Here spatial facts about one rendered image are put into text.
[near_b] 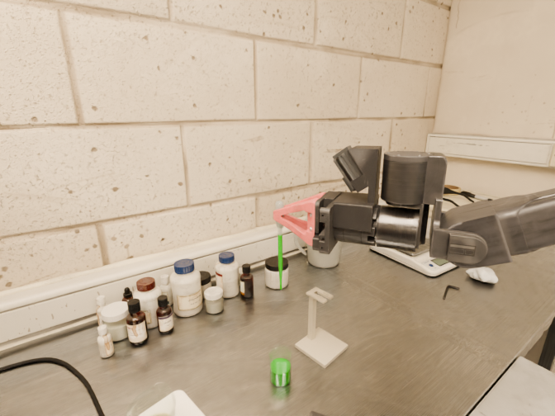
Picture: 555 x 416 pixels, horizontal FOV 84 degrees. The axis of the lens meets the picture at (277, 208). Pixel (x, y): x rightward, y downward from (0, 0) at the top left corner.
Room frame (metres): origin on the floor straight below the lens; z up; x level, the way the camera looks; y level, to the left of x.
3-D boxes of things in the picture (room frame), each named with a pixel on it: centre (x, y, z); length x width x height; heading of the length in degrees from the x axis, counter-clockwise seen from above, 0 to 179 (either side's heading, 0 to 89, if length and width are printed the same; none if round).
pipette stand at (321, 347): (0.54, -0.09, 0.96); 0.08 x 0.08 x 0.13; 44
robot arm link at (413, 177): (0.37, -0.19, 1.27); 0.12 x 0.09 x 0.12; 65
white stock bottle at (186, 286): (0.67, 0.23, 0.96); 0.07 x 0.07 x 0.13
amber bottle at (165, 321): (0.60, 0.26, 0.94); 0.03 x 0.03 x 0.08
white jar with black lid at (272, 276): (0.80, 0.00, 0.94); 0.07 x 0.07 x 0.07
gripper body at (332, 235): (0.41, -0.10, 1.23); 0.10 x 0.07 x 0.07; 156
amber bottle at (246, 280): (0.74, 0.08, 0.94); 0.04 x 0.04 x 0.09
